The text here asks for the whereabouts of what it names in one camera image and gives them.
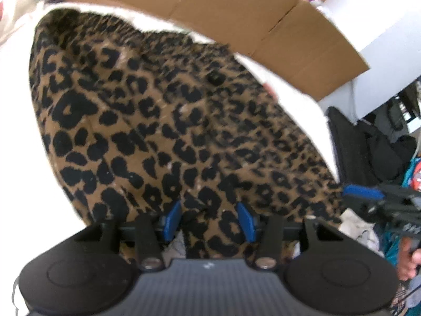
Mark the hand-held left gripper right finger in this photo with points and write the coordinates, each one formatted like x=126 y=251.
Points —
x=246 y=222

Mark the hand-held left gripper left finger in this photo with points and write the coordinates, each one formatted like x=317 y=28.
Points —
x=171 y=222

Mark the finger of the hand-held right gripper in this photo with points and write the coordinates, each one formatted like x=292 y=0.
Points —
x=363 y=192

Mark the leopard print skirt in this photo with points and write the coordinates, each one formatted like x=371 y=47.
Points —
x=158 y=121

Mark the person's right hand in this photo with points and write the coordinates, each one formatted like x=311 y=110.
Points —
x=409 y=265

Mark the black bag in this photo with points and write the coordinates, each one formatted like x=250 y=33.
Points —
x=352 y=144

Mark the black desk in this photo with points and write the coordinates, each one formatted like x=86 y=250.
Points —
x=408 y=105

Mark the cream bear print blanket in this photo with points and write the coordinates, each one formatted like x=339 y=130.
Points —
x=16 y=138

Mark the low brown cardboard sheet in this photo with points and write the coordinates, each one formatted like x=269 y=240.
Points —
x=246 y=16

